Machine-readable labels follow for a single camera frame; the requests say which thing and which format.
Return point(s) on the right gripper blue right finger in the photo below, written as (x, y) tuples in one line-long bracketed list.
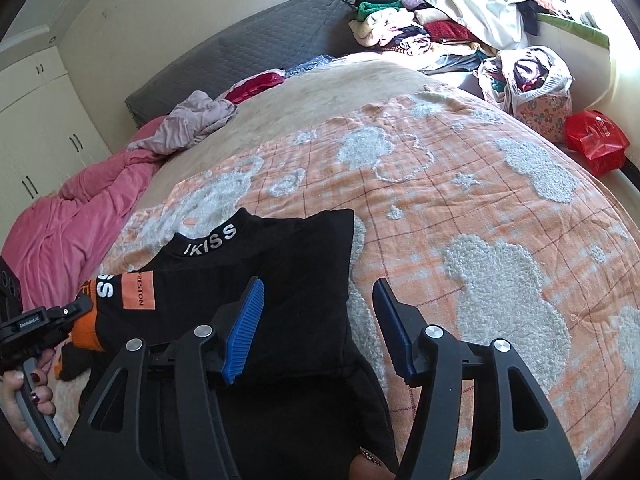
[(396, 322)]

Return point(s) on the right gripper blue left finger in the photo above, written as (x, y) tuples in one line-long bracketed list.
[(238, 325)]

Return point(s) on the black IKISS shirt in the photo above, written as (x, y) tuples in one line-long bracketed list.
[(252, 368)]

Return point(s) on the plastic bag of clothes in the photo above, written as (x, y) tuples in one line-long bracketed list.
[(532, 85)]

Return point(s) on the pile of mixed clothes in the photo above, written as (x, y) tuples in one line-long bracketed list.
[(423, 37)]

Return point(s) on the left hand painted nails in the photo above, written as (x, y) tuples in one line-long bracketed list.
[(41, 398)]

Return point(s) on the pink duvet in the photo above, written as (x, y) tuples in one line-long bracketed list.
[(59, 241)]

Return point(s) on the orange white tufted blanket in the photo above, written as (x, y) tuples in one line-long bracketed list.
[(485, 226)]

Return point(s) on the cream wardrobe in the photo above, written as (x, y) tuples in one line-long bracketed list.
[(46, 134)]

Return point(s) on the mauve crumpled garment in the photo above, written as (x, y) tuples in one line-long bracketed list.
[(188, 124)]

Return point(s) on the beige bed sheet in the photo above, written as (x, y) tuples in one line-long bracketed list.
[(302, 102)]

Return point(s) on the blue patterned fabric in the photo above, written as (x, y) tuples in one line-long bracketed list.
[(317, 61)]

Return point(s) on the red plastic bag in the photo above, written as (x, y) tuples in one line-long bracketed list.
[(602, 143)]

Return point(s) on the grey quilted headboard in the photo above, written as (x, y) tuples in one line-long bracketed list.
[(282, 36)]

